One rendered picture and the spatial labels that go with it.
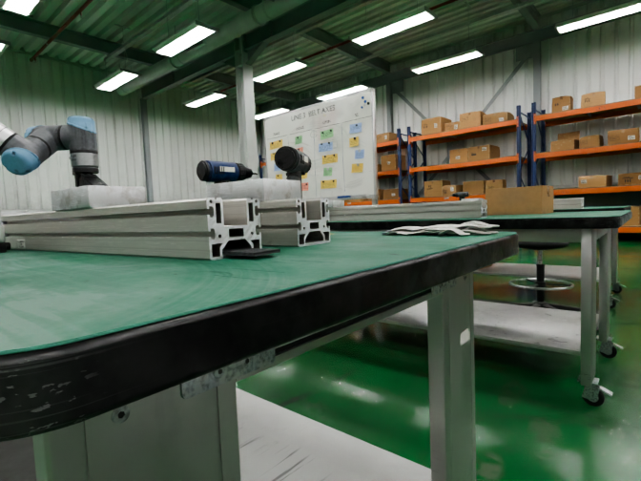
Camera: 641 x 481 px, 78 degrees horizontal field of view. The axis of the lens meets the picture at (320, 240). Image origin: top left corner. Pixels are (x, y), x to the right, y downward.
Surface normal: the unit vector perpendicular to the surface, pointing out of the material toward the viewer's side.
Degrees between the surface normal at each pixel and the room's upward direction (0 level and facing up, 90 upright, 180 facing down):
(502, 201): 89
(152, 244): 90
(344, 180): 90
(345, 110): 90
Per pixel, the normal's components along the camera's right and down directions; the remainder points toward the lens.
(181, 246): -0.58, 0.08
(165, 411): 0.76, 0.01
